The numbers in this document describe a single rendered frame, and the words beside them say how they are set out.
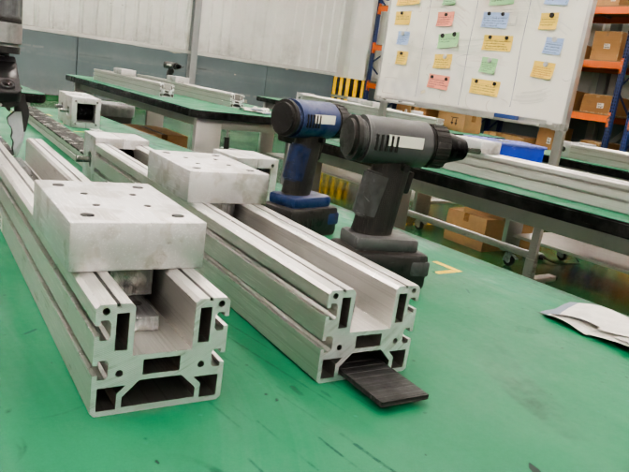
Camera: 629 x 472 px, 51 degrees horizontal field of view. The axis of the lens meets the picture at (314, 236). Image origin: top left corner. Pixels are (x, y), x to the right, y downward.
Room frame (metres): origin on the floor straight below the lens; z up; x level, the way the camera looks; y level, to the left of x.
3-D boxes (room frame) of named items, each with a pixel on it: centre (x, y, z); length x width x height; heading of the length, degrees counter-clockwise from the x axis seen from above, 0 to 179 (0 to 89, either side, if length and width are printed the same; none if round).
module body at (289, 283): (0.88, 0.16, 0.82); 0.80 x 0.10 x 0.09; 33
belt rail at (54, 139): (1.78, 0.75, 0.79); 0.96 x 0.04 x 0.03; 33
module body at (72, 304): (0.78, 0.32, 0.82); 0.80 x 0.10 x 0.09; 33
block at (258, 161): (1.25, 0.16, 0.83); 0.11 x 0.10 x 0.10; 127
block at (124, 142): (1.25, 0.41, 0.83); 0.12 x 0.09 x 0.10; 123
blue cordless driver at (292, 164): (1.09, 0.01, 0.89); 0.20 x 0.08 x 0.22; 140
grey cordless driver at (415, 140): (0.86, -0.11, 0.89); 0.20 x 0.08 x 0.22; 112
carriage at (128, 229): (0.57, 0.18, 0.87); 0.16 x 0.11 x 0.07; 33
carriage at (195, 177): (0.88, 0.16, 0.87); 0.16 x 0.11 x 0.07; 33
